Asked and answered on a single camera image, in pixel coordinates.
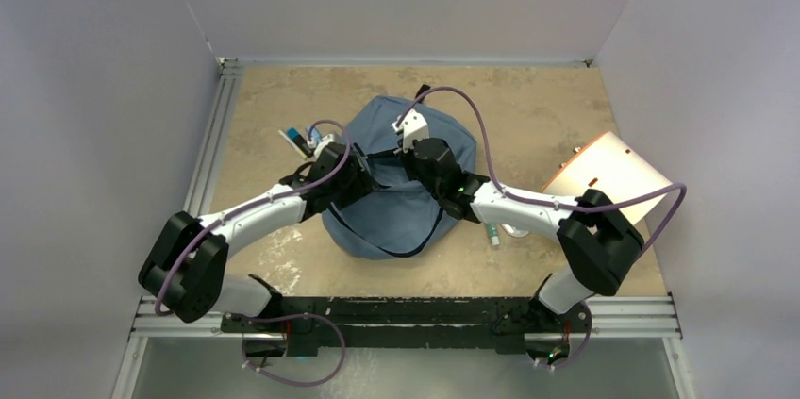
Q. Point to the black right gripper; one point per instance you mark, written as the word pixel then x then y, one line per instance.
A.
pixel 406 158

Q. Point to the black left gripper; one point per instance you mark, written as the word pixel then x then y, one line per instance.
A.
pixel 361 185

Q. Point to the blue fabric backpack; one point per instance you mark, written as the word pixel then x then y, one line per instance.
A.
pixel 401 218

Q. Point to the light blue capped highlighter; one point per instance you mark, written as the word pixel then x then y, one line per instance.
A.
pixel 313 135

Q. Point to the green white glue stick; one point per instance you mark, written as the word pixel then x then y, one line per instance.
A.
pixel 493 235

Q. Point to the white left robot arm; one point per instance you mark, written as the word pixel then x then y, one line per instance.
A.
pixel 186 268

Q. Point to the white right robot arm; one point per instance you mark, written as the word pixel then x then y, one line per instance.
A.
pixel 599 243

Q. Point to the light blue scissors blister pack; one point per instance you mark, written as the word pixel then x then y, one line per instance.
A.
pixel 515 232

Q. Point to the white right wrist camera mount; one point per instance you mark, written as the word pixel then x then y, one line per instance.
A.
pixel 411 127

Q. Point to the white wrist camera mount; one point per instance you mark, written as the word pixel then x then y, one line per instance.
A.
pixel 411 127
pixel 320 143

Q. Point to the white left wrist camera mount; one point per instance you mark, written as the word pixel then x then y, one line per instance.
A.
pixel 320 143

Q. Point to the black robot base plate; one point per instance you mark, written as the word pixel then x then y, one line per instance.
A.
pixel 506 325

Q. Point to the white orange-edged ring binder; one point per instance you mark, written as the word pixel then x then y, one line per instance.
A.
pixel 609 165

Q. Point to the aluminium frame rails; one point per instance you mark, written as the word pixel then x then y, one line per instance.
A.
pixel 535 115

